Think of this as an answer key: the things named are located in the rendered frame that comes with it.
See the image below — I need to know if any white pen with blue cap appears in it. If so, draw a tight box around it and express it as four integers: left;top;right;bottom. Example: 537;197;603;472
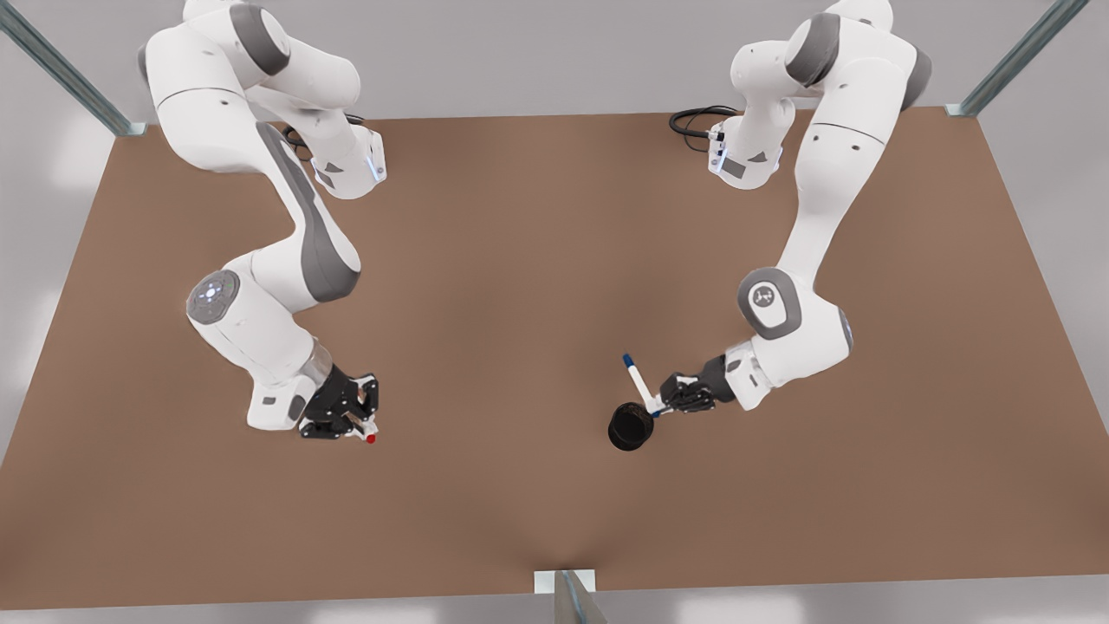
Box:
621;352;666;419

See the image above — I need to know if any black round pen cup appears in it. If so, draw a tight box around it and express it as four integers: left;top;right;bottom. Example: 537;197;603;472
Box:
607;401;654;452

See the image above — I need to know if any silver frame post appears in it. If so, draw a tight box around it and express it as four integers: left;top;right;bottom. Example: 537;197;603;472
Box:
945;0;1091;118
0;0;147;138
534;569;610;624

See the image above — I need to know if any black cable loop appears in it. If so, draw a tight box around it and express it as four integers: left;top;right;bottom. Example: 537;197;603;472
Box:
669;105;743;154
282;113;368;164

